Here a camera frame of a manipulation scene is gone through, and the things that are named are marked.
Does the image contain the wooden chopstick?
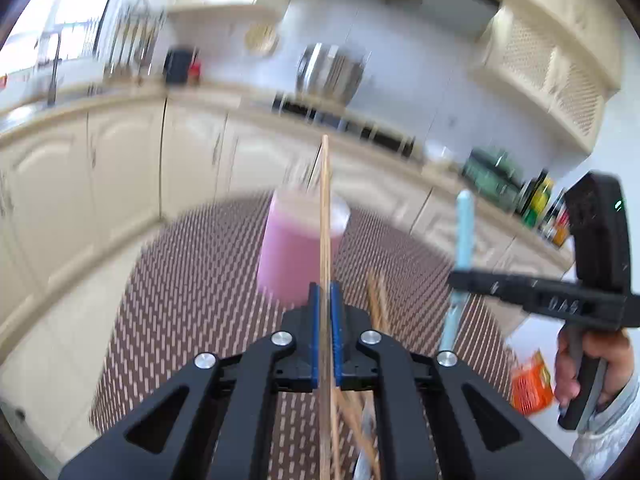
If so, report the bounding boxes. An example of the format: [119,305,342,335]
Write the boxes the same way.
[319,134,333,480]
[367,270,390,334]
[335,389,381,479]

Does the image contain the light blue sheathed knife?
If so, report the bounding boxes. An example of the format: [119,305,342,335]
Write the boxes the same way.
[438,190,474,351]

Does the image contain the person's right hand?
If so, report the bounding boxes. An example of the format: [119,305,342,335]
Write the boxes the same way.
[553,328,636,411]

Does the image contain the pink cylindrical utensil holder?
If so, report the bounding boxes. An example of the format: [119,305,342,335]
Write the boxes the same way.
[256,188,320,307]

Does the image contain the red sauce bottle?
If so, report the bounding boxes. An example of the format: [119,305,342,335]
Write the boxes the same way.
[551,206,570,247]

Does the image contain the dark soy sauce bottle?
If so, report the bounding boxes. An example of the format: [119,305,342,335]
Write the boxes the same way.
[538,188,565,240]

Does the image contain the yellow green bottle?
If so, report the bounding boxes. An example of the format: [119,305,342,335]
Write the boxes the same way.
[523,177,553,229]

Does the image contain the orange snack bag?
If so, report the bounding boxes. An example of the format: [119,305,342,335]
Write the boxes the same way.
[511,350,554,416]

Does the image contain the dark oil bottle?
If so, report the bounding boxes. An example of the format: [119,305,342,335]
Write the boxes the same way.
[515,168,548,217]

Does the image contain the green electric cooker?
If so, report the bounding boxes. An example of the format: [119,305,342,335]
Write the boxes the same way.
[461,148,523,212]

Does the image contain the white ceramic bowl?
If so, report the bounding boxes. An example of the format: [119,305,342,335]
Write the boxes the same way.
[424,141,454,167]

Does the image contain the black gas stove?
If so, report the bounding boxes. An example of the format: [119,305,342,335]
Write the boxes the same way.
[271,93,422,160]

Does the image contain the stainless steel steamer pot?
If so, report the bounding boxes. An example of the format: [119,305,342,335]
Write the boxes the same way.
[295,42,370,106]

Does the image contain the upper cream cabinets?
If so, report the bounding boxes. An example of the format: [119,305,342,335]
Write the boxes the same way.
[168,0,622,153]

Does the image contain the black electric kettle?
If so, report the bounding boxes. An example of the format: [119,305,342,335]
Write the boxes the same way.
[163,48,194,84]

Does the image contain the chrome sink faucet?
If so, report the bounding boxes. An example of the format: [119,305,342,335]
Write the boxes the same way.
[41,30,62,107]

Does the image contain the round perforated wall plate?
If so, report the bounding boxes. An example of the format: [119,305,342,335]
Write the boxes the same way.
[244,23,279,58]

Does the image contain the wall utensil rack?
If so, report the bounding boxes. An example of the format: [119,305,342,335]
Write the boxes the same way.
[103,0,165,84]

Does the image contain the window with frame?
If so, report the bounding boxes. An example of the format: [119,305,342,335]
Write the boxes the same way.
[1,0,108,75]

